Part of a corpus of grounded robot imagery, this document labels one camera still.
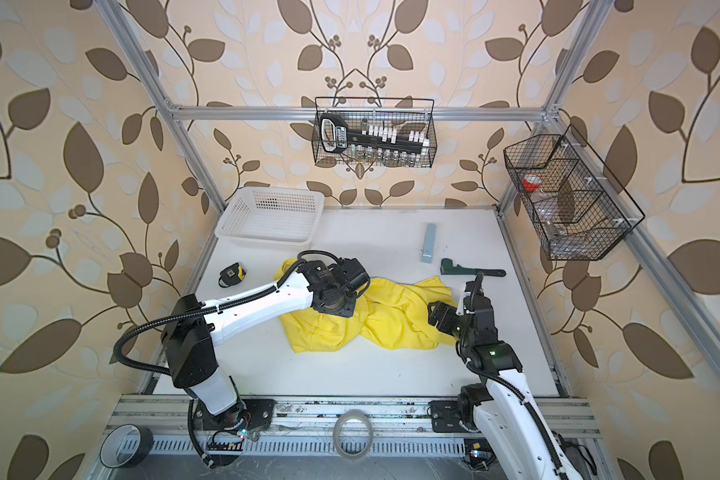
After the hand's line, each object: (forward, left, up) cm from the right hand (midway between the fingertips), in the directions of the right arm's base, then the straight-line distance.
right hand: (442, 313), depth 82 cm
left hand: (+2, +26, +2) cm, 26 cm away
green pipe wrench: (+20, -7, -7) cm, 22 cm away
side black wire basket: (+14, -33, +23) cm, 43 cm away
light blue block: (+30, -2, -6) cm, 31 cm away
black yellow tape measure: (+19, +66, -7) cm, 69 cm away
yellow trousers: (+4, +14, -7) cm, 16 cm away
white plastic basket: (+47, +58, -9) cm, 76 cm away
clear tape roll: (-22, +26, -12) cm, 36 cm away
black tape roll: (-27, +80, -10) cm, 85 cm away
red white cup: (+26, -25, +24) cm, 43 cm away
